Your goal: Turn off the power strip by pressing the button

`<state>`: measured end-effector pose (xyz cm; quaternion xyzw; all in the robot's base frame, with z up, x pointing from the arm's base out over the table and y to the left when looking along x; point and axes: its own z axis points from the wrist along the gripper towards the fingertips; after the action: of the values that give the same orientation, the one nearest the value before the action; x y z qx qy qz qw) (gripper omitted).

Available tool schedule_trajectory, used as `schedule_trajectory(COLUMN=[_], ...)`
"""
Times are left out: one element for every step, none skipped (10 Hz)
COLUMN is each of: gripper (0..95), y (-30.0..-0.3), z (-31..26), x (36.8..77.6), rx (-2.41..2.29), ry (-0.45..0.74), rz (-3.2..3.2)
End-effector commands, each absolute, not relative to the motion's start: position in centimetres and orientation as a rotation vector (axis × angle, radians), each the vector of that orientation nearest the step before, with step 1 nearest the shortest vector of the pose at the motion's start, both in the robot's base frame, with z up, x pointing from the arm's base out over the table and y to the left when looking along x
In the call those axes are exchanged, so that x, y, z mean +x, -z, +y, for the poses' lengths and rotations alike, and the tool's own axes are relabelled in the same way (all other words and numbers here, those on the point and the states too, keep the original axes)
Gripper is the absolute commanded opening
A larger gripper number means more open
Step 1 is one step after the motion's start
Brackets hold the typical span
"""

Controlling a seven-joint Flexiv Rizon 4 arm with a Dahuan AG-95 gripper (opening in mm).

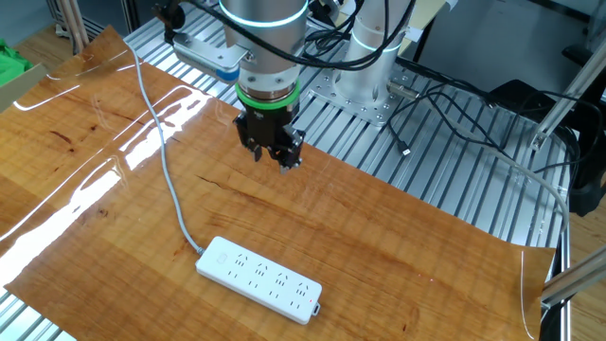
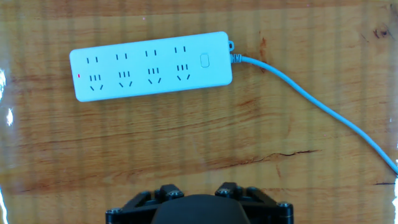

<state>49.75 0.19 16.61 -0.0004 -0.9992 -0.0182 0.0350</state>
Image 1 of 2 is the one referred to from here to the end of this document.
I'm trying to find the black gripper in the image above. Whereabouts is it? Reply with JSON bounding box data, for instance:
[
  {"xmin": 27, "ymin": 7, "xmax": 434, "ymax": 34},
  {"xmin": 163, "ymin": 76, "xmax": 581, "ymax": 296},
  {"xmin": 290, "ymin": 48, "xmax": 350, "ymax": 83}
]
[{"xmin": 233, "ymin": 106, "xmax": 306, "ymax": 175}]

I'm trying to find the white power strip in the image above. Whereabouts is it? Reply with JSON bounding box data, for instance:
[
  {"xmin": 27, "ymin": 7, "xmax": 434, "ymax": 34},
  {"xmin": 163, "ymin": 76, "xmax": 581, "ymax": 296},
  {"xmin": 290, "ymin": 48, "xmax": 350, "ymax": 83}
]
[{"xmin": 195, "ymin": 235, "xmax": 323, "ymax": 326}]

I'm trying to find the black power adapter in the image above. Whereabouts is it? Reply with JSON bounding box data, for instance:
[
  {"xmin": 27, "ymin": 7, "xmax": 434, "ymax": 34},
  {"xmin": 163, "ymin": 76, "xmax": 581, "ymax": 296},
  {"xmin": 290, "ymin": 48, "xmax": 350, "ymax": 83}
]
[{"xmin": 489, "ymin": 79, "xmax": 556, "ymax": 114}]

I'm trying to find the wood grain table mat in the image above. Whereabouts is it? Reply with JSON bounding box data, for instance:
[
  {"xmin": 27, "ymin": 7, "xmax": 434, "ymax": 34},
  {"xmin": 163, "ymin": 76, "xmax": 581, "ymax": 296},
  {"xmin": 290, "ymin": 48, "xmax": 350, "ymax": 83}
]
[{"xmin": 0, "ymin": 24, "xmax": 556, "ymax": 341}]

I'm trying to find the cardboard box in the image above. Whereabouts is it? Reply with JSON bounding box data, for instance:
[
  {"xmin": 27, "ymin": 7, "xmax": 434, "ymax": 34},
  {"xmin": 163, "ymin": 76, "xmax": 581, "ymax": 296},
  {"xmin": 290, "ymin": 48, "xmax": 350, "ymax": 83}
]
[{"xmin": 0, "ymin": 63, "xmax": 49, "ymax": 114}]

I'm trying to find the clear plastic tube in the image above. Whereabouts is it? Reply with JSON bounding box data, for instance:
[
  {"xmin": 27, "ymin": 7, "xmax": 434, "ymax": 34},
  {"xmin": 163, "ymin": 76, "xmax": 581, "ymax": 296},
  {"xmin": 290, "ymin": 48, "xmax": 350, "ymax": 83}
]
[{"xmin": 425, "ymin": 107, "xmax": 571, "ymax": 234}]

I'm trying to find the green cloth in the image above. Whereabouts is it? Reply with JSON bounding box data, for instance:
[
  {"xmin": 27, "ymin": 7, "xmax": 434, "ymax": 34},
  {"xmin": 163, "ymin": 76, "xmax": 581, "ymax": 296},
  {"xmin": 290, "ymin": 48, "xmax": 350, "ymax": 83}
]
[{"xmin": 0, "ymin": 37, "xmax": 34, "ymax": 88}]

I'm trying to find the aluminium profile bar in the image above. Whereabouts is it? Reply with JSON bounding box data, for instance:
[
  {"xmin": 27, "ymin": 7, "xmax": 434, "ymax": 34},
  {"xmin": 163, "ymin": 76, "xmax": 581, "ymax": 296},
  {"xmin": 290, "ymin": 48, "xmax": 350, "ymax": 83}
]
[
  {"xmin": 539, "ymin": 245, "xmax": 606, "ymax": 310},
  {"xmin": 529, "ymin": 45, "xmax": 606, "ymax": 152}
]

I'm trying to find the black stand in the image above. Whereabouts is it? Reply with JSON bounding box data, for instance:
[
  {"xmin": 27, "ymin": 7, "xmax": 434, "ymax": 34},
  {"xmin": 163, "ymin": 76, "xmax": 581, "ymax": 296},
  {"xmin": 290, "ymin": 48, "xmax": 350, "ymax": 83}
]
[{"xmin": 561, "ymin": 43, "xmax": 606, "ymax": 218}]

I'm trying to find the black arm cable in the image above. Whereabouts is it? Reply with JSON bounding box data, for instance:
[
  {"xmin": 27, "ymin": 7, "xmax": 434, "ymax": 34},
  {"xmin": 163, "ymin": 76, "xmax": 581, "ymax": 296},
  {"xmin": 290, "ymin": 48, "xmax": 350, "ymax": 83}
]
[{"xmin": 151, "ymin": 0, "xmax": 419, "ymax": 72}]

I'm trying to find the grey power strip cable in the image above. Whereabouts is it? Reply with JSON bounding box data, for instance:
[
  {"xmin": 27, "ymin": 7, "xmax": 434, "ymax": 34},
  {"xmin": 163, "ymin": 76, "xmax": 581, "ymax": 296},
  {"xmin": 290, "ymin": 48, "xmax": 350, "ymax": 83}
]
[{"xmin": 126, "ymin": 41, "xmax": 205, "ymax": 255}]

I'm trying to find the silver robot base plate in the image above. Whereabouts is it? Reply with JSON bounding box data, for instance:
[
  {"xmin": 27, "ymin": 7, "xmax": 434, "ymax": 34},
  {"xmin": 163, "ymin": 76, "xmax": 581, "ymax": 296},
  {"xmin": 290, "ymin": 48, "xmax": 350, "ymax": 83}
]
[{"xmin": 306, "ymin": 64, "xmax": 409, "ymax": 128}]

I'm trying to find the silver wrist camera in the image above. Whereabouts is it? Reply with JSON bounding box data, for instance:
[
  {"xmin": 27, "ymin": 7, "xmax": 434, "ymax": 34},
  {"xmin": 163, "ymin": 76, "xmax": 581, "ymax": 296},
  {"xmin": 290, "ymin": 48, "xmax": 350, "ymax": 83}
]
[{"xmin": 170, "ymin": 31, "xmax": 250, "ymax": 83}]

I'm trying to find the black usb cable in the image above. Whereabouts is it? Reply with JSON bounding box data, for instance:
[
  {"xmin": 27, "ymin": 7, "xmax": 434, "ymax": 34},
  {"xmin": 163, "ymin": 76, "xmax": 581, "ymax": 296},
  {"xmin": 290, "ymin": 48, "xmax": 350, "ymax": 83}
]
[{"xmin": 385, "ymin": 88, "xmax": 499, "ymax": 158}]

